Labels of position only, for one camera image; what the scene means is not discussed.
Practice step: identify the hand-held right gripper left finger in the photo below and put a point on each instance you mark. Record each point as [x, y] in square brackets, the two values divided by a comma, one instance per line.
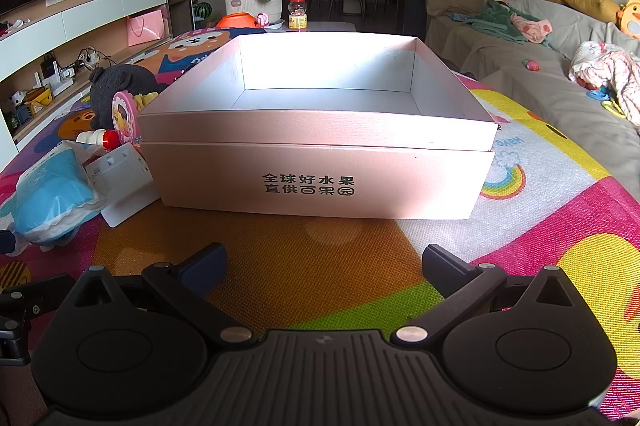
[200, 273]

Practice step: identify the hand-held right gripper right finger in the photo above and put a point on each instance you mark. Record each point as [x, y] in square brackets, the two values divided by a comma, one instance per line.
[439, 265]

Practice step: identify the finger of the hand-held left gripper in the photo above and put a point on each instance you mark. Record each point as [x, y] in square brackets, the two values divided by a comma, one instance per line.
[30, 298]

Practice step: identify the pink cardboard box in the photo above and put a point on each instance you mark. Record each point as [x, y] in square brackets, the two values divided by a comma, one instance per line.
[320, 176]

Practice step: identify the blue tissue packet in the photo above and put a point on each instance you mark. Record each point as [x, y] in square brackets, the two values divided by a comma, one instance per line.
[50, 201]

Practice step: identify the colourful cartoon play mat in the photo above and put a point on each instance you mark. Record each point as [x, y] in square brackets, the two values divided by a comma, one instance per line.
[325, 266]

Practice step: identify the white power strip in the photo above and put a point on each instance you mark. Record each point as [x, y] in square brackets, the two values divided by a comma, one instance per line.
[120, 181]

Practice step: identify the white bottle with red cap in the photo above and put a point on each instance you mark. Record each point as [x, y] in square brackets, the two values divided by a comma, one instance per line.
[97, 138]

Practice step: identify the pink round cartoon toy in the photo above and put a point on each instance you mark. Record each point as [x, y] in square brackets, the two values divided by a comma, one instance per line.
[124, 116]

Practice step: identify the yellow toy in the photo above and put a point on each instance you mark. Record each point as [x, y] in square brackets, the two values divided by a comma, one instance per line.
[147, 100]

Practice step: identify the yellow toy truck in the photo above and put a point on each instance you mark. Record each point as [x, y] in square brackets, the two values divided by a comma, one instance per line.
[37, 98]

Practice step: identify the dark grey plush toy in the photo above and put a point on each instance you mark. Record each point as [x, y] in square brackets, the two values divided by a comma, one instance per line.
[117, 88]

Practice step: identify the grey covered sofa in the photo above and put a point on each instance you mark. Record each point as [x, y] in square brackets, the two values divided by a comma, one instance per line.
[500, 56]

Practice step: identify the small pink toy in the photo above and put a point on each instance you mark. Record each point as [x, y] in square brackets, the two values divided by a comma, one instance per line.
[531, 65]

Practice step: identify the green cloth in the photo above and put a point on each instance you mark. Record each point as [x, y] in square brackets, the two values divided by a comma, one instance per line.
[492, 23]

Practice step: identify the pink paper bag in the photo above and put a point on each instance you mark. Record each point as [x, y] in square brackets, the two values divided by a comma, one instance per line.
[145, 28]

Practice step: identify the pink garment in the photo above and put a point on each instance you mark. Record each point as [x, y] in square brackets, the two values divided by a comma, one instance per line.
[532, 28]

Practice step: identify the orange round toy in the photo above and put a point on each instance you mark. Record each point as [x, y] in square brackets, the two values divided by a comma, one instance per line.
[240, 22]

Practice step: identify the white and pink baby clothes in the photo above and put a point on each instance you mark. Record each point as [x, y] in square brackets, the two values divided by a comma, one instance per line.
[607, 71]

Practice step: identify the watermelon striped ball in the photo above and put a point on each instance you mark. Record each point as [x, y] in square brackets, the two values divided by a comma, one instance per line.
[203, 11]

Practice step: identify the clear jar with red lid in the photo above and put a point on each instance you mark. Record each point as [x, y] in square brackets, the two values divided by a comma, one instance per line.
[298, 13]

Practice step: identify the white wooden television cabinet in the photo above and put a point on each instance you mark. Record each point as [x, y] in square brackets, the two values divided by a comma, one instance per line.
[75, 16]

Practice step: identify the yellow duck plush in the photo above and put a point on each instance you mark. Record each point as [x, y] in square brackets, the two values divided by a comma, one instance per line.
[631, 17]

